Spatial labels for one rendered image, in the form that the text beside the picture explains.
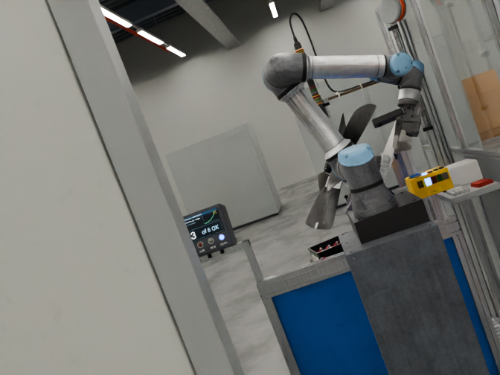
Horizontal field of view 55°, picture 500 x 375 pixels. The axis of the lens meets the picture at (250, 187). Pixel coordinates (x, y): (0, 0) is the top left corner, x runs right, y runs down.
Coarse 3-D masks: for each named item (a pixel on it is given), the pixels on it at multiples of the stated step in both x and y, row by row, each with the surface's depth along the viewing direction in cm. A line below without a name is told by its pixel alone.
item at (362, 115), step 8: (368, 104) 232; (360, 112) 231; (368, 112) 237; (352, 120) 230; (360, 120) 236; (368, 120) 241; (352, 128) 236; (360, 128) 241; (344, 136) 238; (352, 136) 241; (360, 136) 244
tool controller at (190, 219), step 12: (192, 216) 208; (204, 216) 207; (216, 216) 206; (192, 228) 208; (204, 228) 207; (216, 228) 206; (228, 228) 207; (204, 240) 206; (216, 240) 205; (228, 240) 204; (204, 252) 205
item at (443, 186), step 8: (432, 168) 205; (424, 176) 196; (408, 184) 201; (416, 184) 197; (424, 184) 196; (432, 184) 196; (440, 184) 196; (448, 184) 196; (416, 192) 197; (424, 192) 197; (432, 192) 196
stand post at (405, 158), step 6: (408, 150) 244; (402, 156) 245; (408, 156) 244; (402, 162) 250; (408, 162) 246; (408, 168) 245; (414, 168) 245; (408, 174) 245; (426, 204) 246; (426, 210) 247
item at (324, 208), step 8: (320, 192) 250; (328, 192) 246; (336, 192) 243; (320, 200) 248; (328, 200) 244; (336, 200) 241; (312, 208) 251; (320, 208) 245; (328, 208) 242; (336, 208) 239; (312, 216) 248; (320, 216) 244; (328, 216) 239; (312, 224) 246; (320, 224) 241; (328, 224) 237
